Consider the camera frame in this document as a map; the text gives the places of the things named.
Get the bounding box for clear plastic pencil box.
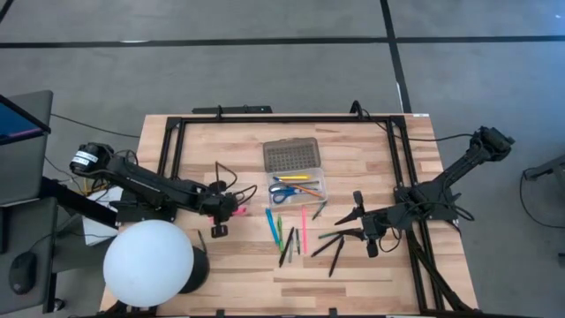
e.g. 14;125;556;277
262;136;329;208

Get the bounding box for laptop with blue screen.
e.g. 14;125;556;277
0;89;54;147

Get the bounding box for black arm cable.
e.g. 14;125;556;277
377;201;476;254
213;161;259;207

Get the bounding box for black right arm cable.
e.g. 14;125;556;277
377;201;476;254

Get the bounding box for black power strip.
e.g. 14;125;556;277
191;104;274;116

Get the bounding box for black aluminium table frame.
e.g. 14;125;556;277
101;112;480;318

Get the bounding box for pink pencil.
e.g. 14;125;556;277
301;205;309;255

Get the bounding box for black round lamp base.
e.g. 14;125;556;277
178;246;211;295

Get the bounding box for black power cable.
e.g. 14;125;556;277
350;100;476;145

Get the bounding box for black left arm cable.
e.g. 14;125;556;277
213;161;259;207

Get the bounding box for grey desk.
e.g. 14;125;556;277
0;132;59;315

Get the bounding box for pink and green highlighter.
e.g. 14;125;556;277
208;206;248;224

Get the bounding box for blue handled scissors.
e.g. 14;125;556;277
267;181;320;206

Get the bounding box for orange pencil with blue end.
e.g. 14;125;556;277
272;176;326;199

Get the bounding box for black floor cable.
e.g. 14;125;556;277
49;112;141;140

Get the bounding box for black pen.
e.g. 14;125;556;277
328;236;346;278
310;233;345;259

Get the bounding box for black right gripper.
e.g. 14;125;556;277
334;189;390;260

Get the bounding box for white box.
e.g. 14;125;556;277
81;185;130;247

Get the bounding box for black stand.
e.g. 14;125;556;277
522;153;565;183

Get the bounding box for black computer mouse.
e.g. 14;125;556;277
8;250;38;296

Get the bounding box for black marker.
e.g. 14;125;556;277
278;226;296;269

